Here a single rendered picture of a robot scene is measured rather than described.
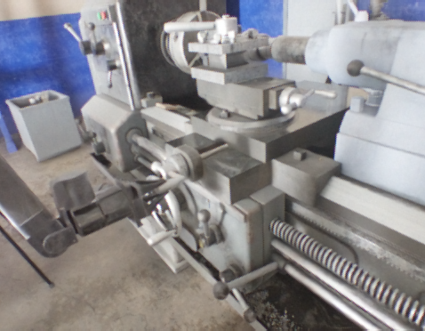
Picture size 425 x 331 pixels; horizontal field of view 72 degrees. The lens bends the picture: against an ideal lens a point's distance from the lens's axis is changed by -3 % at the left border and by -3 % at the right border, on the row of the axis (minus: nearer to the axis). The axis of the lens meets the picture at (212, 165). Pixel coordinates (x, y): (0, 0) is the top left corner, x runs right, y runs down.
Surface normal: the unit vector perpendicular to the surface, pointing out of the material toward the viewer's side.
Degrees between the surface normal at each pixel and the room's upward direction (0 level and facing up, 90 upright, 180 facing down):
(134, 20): 90
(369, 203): 36
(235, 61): 90
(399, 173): 90
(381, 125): 62
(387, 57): 86
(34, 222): 80
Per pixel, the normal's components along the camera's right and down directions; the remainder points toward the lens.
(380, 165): -0.80, 0.34
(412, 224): -0.54, -0.51
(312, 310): -0.08, -0.88
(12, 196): 0.66, 0.09
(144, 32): 0.60, 0.33
